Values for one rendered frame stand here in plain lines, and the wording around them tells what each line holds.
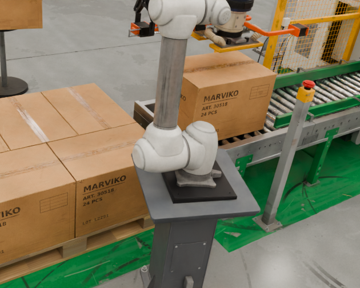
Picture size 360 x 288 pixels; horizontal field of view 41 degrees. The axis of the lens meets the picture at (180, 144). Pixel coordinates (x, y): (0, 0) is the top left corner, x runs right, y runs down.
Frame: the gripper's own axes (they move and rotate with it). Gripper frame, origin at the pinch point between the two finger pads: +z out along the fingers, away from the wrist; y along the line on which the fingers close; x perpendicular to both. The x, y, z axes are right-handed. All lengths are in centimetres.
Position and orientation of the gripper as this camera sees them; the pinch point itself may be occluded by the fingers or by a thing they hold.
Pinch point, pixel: (144, 28)
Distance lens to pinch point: 252.9
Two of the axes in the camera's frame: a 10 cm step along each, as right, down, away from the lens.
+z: -1.3, 8.4, 5.3
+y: -5.7, -5.0, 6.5
